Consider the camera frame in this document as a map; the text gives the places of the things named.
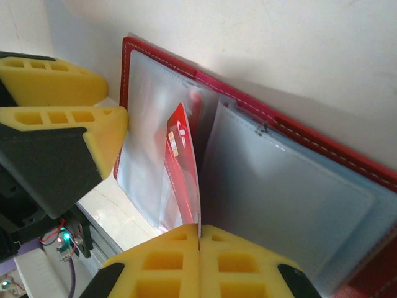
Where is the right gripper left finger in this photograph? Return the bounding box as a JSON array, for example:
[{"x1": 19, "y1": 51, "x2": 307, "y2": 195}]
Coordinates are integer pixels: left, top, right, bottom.
[{"x1": 79, "y1": 223, "x2": 199, "y2": 298}]

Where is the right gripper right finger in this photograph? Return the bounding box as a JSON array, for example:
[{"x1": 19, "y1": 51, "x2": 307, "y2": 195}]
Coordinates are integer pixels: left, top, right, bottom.
[{"x1": 200, "y1": 225, "x2": 322, "y2": 298}]

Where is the red card holder wallet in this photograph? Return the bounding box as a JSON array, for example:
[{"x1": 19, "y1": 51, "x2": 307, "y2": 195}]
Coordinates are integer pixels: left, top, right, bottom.
[{"x1": 113, "y1": 35, "x2": 397, "y2": 298}]

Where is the red credit card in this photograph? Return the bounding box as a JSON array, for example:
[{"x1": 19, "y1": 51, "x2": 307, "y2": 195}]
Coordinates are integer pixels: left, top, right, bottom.
[{"x1": 159, "y1": 102, "x2": 202, "y2": 232}]

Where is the small controller circuit board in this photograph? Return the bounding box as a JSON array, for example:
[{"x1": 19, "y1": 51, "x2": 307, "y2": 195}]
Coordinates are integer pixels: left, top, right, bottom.
[{"x1": 55, "y1": 225, "x2": 80, "y2": 263}]

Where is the long aluminium mounting rail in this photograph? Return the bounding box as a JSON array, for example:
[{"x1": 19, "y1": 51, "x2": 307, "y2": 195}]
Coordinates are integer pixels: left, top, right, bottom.
[{"x1": 76, "y1": 198, "x2": 133, "y2": 271}]

